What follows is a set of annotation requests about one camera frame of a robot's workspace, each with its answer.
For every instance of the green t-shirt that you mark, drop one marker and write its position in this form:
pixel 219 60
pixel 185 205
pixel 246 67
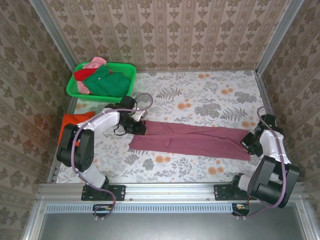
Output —
pixel 110 85

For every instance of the aluminium mounting rail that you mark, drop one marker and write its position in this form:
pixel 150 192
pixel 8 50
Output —
pixel 170 191

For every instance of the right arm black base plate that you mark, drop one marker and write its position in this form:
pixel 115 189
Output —
pixel 221 192

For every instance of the red t-shirt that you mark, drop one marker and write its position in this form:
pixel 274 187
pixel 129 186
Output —
pixel 83 74

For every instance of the green plastic basket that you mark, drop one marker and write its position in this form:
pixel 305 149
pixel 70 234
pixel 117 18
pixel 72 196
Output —
pixel 122 68

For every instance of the mauve t-shirt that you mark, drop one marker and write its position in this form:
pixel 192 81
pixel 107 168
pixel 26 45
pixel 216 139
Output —
pixel 195 142

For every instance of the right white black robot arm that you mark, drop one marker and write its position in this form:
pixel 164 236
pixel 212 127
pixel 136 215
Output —
pixel 270 180

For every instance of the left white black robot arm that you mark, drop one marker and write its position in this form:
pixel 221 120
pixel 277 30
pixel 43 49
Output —
pixel 85 150

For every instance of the aluminium frame post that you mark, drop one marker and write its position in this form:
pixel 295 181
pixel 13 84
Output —
pixel 280 35
pixel 52 30

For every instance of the orange folded t-shirt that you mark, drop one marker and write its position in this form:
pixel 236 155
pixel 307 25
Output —
pixel 75 118

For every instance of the grey metal panel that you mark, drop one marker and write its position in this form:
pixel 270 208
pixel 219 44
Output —
pixel 170 225

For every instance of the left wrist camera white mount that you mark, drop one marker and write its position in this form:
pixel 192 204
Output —
pixel 140 115

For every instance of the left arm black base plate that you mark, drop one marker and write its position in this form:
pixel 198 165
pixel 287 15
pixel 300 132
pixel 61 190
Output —
pixel 117 192

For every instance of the black connector box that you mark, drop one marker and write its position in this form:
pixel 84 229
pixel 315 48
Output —
pixel 241 209
pixel 102 210

